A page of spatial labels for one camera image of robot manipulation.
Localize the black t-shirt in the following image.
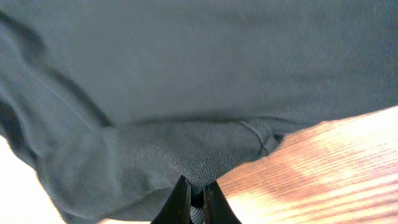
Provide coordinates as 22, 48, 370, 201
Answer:
1, 0, 397, 223

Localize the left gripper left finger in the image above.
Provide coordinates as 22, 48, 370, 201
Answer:
150, 175, 192, 224

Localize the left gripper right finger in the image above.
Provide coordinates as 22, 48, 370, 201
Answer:
203, 182, 241, 224

